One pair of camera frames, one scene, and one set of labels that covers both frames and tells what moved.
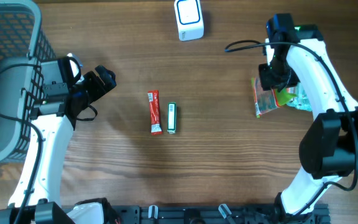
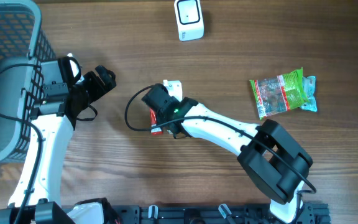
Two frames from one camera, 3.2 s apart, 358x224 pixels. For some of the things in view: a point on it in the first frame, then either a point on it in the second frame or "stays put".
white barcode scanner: [189, 18] stays put
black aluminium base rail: [146, 214] stays put
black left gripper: [92, 86] stays put
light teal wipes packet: [301, 101] to [309, 83]
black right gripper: [272, 79] to [158, 116]
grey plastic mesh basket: [12, 46] stays put
